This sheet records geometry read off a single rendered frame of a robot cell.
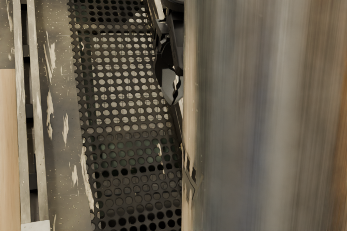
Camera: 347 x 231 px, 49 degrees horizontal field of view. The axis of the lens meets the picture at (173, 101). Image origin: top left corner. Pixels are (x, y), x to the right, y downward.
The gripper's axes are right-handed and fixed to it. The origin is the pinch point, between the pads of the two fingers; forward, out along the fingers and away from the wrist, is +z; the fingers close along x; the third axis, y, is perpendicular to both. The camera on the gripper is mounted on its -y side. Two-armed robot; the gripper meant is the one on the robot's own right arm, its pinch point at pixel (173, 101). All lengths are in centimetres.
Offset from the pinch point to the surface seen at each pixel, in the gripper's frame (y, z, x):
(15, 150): 19.4, 28.2, 33.6
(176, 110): 28.5, 24.5, -10.6
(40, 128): 20.6, 22.2, 27.1
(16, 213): 5.4, 35.4, 32.9
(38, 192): 6.3, 29.5, 27.4
